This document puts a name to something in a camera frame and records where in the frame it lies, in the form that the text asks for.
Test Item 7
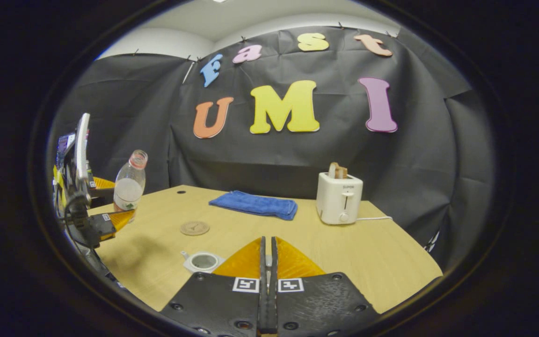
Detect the round brown coaster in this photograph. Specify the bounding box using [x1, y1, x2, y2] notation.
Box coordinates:
[180, 221, 210, 236]

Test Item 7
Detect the blue towel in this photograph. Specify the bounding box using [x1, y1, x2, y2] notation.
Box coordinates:
[209, 190, 298, 221]

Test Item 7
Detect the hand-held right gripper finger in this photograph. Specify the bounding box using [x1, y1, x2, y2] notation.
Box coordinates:
[160, 236, 269, 337]
[269, 236, 380, 337]

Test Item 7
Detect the white teacup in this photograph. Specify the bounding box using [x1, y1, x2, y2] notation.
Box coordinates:
[181, 251, 226, 274]

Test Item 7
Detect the clear plastic water bottle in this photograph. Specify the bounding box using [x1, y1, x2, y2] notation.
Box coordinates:
[113, 150, 149, 223]

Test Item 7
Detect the white toaster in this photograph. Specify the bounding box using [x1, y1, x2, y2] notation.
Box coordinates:
[316, 172, 364, 225]

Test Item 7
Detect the black backdrop cloth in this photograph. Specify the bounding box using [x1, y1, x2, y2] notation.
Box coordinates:
[52, 26, 495, 272]

